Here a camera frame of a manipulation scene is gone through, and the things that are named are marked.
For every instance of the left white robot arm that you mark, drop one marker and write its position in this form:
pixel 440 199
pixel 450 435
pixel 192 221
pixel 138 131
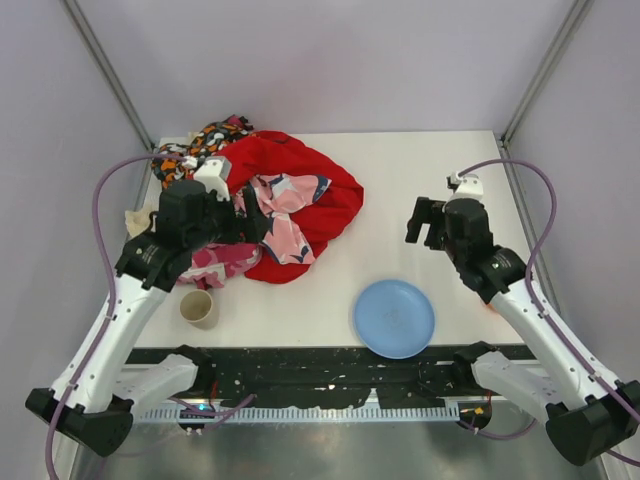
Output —
pixel 87 403

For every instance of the orange black patterned cloth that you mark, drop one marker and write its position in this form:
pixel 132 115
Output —
pixel 210 141

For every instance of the white slotted cable duct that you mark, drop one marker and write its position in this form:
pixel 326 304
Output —
pixel 369 412

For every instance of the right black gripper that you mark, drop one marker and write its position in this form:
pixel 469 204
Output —
pixel 433 220

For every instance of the light blue plate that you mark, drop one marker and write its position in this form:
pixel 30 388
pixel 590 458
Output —
pixel 393 319

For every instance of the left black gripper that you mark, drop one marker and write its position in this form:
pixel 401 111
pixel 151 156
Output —
pixel 248 215

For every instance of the light pink patterned cloth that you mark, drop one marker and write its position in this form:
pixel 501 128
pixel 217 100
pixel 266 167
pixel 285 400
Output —
pixel 280 196

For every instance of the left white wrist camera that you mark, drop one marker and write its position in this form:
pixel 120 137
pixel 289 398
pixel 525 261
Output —
pixel 212 172

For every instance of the beige paper cup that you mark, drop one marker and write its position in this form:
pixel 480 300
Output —
pixel 198 310

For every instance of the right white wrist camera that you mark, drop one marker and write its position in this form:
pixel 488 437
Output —
pixel 467 186

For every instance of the black front rail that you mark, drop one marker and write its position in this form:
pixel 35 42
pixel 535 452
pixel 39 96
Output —
pixel 333 378

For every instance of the large red cloth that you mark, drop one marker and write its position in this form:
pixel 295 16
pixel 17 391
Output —
pixel 273 153

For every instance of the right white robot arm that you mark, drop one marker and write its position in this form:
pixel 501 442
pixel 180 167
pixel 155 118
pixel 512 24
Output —
pixel 585 408

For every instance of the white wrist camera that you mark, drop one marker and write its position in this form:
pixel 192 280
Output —
pixel 212 172
pixel 467 186

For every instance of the cream white crumpled cloth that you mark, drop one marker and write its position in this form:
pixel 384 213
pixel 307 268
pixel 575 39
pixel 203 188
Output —
pixel 139 221

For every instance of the magenta camouflage cloth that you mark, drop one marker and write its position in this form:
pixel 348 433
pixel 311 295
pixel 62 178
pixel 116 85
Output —
pixel 213 265

